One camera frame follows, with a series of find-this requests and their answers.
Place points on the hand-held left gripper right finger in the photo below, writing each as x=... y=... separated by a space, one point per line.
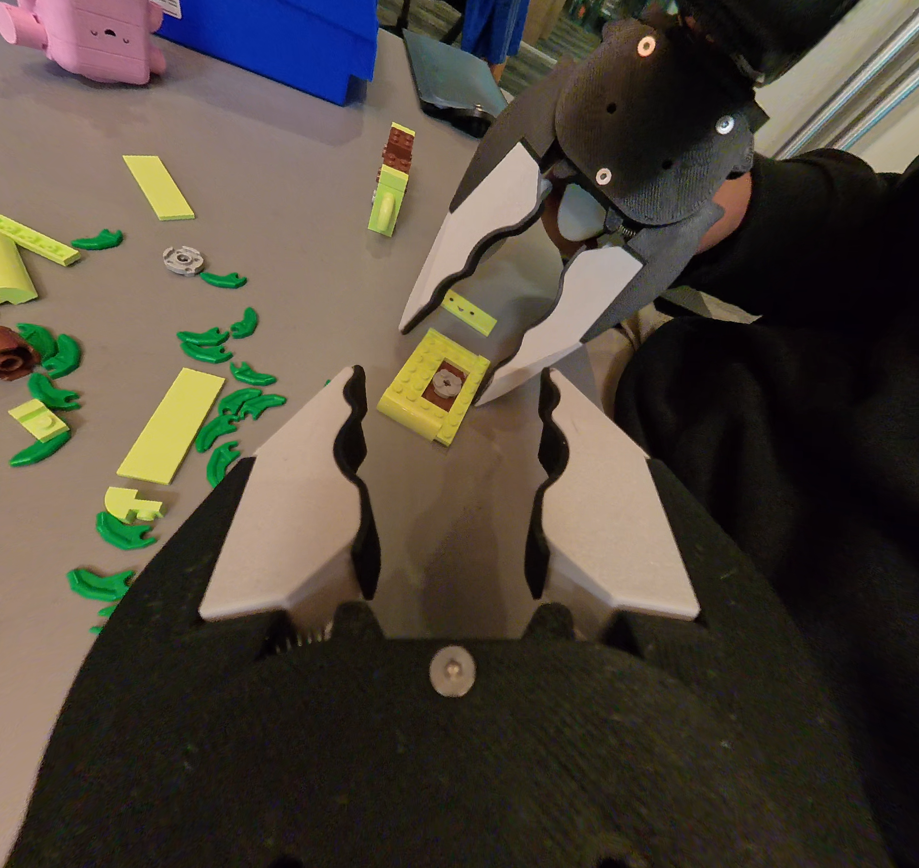
x=617 y=523

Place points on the long lime tile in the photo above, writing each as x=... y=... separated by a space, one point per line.
x=158 y=187
x=172 y=426

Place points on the grey round plate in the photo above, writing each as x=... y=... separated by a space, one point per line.
x=184 y=260

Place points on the person's right hand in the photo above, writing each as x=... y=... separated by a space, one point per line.
x=732 y=218

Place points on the lime tile with face print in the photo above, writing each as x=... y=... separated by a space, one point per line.
x=470 y=313

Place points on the lime rounded corner piece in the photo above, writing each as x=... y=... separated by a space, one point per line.
x=126 y=500

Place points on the small lime stud piece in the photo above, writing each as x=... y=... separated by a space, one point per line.
x=39 y=420

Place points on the scatter of green leaf pieces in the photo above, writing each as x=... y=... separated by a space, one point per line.
x=118 y=532

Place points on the dark grey flat board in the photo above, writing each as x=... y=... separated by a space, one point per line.
x=452 y=74

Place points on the brown stump piece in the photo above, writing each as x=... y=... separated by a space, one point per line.
x=14 y=358

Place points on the blue bin with printed tag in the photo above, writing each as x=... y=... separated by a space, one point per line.
x=287 y=13

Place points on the pink toy figure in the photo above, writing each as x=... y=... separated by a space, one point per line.
x=93 y=28

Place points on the person's right forearm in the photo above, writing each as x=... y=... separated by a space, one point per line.
x=825 y=236

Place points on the narrow lime studded plate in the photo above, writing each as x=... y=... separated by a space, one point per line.
x=36 y=240

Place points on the person's black clothing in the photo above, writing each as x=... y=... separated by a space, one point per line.
x=790 y=523

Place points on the brown and lime brick assembly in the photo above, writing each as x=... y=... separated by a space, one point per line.
x=413 y=394

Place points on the brown and lime trunk build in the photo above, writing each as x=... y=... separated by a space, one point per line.
x=391 y=186

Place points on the large lime half-round brick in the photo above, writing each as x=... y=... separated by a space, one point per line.
x=13 y=275

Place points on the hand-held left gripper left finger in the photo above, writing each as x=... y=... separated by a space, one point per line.
x=287 y=523

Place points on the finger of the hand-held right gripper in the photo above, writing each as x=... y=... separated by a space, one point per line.
x=589 y=293
x=481 y=222

